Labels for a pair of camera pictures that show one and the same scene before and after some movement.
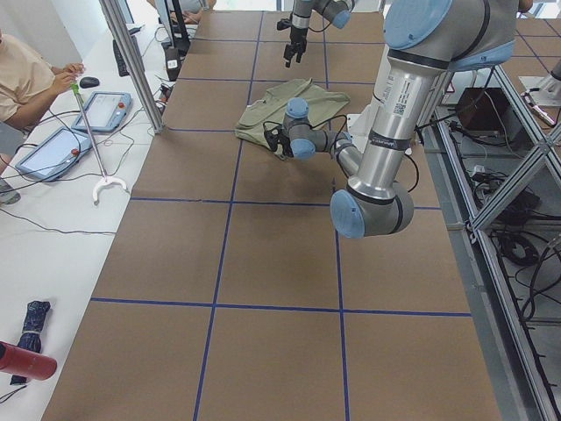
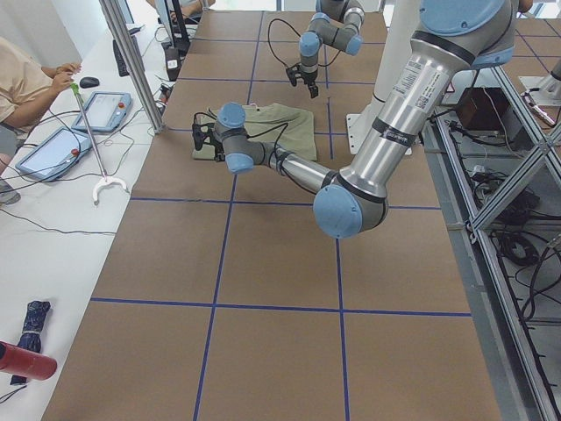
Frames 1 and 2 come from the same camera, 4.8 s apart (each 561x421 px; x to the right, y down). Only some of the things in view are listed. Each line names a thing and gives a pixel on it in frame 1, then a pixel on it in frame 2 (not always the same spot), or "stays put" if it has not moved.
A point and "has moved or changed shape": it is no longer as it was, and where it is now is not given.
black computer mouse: x=88 y=82 stays put
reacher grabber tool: x=105 y=180 stays put
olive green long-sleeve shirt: x=272 y=108 has moved or changed shape
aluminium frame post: x=117 y=24 stays put
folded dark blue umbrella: x=31 y=337 stays put
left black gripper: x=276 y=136 -> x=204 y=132
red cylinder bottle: x=23 y=363 stays put
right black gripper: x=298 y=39 -> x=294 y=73
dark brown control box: x=490 y=110 stays put
